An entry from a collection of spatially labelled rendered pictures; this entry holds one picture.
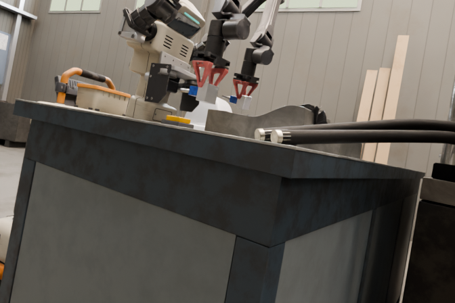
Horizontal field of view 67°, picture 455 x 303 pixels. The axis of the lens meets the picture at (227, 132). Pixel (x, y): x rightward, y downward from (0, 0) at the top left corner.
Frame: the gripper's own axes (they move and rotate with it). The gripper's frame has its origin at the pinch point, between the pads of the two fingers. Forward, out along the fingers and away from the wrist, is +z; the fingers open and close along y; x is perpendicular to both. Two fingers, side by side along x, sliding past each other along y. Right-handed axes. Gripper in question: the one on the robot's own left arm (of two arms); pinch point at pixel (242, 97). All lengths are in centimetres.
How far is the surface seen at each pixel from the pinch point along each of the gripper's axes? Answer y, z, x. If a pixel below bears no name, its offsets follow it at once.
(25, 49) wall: 232, 40, 702
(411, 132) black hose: -31, -5, -67
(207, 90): -41.3, -2.5, -14.2
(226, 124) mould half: -20.1, 9.0, -8.8
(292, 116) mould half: -19.4, 0.2, -32.3
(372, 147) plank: 286, 40, -1
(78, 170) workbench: -82, 15, -20
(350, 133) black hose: -45, -2, -57
